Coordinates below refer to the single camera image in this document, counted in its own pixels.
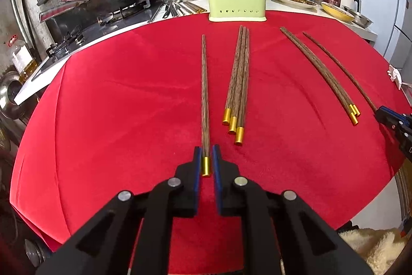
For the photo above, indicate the steel pot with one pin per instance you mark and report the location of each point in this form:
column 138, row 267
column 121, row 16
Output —
column 11, row 94

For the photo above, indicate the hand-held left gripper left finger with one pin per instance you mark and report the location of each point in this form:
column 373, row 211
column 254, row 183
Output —
column 197, row 175

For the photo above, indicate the white refrigerator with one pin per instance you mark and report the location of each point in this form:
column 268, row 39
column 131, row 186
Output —
column 400, row 20

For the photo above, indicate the yellow bowl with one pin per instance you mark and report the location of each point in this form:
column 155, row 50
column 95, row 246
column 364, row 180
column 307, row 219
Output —
column 336, row 10

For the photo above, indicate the wide steel bowl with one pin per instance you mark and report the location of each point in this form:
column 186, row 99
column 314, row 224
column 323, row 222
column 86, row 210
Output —
column 359, row 17

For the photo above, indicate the cooking oil bottle red cap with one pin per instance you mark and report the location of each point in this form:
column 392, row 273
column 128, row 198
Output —
column 21, row 59

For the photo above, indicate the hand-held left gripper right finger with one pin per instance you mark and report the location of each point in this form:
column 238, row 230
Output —
column 217, row 175

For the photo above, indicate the bundle of metal chopsticks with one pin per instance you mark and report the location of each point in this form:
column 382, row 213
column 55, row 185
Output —
column 190, row 8

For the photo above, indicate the red tablecloth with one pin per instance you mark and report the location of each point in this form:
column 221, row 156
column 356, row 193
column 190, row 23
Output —
column 128, row 120

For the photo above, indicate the gas stove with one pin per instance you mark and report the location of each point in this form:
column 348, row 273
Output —
column 96, row 33

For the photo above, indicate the steel basin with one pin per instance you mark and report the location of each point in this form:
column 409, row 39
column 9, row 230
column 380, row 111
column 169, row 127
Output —
column 33, row 251

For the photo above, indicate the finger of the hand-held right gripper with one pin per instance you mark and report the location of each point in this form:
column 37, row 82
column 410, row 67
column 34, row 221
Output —
column 384, row 112
column 406, row 141

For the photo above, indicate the cream fluffy cloth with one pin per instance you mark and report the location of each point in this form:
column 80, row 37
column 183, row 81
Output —
column 370, row 251

